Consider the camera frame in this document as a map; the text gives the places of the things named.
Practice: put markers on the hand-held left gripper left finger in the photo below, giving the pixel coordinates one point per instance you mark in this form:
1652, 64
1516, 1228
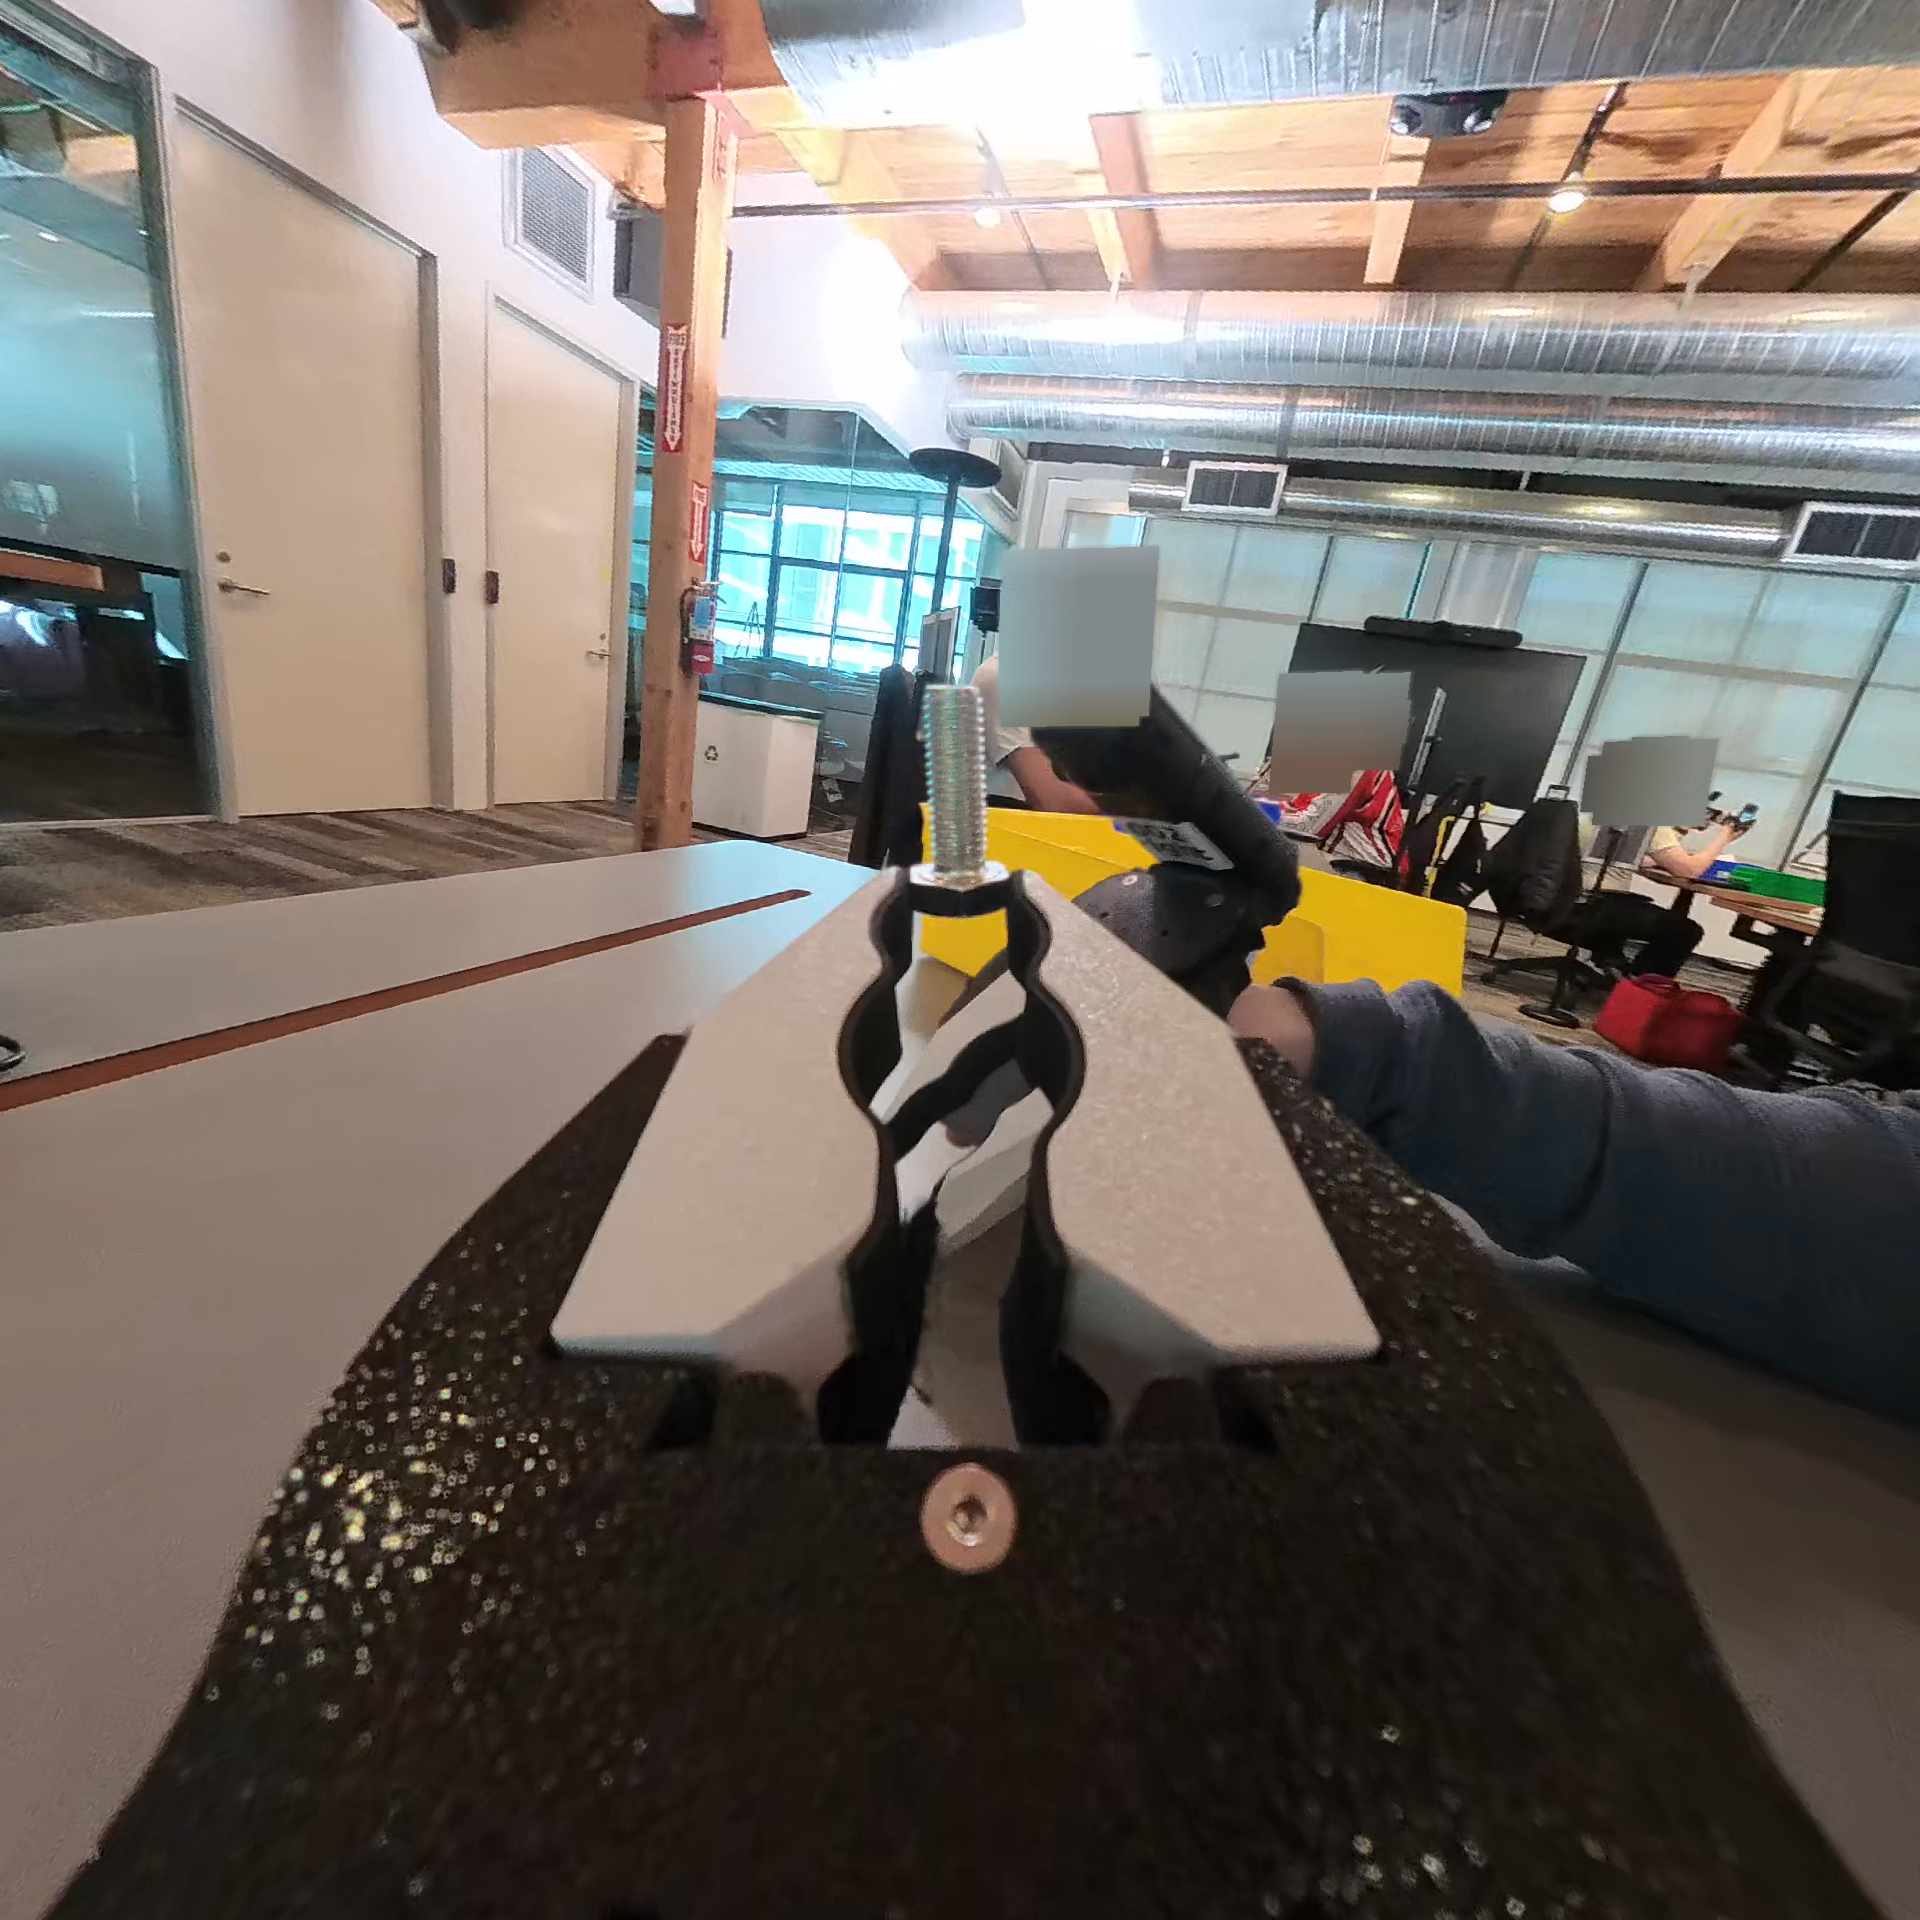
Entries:
733, 1184

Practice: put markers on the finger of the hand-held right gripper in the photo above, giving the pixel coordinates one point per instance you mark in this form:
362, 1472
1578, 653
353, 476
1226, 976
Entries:
922, 1141

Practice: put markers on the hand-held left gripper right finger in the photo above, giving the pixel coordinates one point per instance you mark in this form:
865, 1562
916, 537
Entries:
1184, 1184

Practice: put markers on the yellow plastic bin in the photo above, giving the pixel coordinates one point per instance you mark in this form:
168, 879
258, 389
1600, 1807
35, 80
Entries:
1049, 848

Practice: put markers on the silver hex bolt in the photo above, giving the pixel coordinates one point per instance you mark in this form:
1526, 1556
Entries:
952, 764

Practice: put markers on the person's right forearm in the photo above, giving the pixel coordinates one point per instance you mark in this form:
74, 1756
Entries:
1576, 1170

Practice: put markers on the person's right hand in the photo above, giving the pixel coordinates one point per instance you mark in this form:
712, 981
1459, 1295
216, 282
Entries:
1272, 1028

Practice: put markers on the black high-back chair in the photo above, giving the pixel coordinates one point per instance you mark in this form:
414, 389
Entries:
888, 764

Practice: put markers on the black office chair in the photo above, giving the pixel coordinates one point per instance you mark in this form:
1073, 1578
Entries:
1530, 879
1861, 902

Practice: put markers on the white recycling bin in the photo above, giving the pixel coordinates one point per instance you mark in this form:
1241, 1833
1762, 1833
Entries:
757, 773

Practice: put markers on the black display screen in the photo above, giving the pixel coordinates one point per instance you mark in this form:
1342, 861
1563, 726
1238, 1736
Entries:
1499, 704

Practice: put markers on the white air vent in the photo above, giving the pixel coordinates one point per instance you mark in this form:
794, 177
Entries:
1852, 534
1232, 488

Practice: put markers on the black floor lamp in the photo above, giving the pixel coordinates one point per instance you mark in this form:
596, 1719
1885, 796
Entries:
956, 470

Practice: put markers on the red bag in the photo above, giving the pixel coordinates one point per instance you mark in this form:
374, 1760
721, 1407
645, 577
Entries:
1664, 1022

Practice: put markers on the red fire extinguisher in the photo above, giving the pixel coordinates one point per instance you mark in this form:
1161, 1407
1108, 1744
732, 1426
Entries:
697, 629

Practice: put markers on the cream door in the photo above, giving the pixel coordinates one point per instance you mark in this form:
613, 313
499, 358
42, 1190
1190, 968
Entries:
558, 557
316, 525

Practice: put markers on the wooden post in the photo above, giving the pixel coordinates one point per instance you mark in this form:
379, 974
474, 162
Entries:
681, 600

